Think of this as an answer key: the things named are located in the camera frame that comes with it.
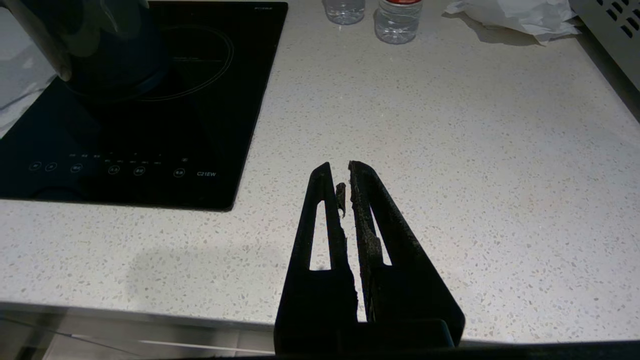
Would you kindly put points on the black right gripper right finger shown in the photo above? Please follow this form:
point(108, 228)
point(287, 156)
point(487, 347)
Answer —
point(410, 295)

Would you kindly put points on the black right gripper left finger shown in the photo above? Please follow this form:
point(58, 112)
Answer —
point(312, 300)

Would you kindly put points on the black electric kettle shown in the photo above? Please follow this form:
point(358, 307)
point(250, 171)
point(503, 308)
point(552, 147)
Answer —
point(110, 50)

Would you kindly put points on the red-capped water bottle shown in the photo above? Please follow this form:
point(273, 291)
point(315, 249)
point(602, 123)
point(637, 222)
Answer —
point(398, 22)
point(345, 11)

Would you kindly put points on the black glass induction cooktop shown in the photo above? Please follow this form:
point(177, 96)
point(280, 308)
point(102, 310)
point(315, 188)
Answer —
point(190, 125)

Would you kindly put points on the crumpled white tissue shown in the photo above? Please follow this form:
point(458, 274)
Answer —
point(520, 17)

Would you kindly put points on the silver vented appliance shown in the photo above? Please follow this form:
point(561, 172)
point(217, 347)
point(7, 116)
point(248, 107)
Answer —
point(612, 35)

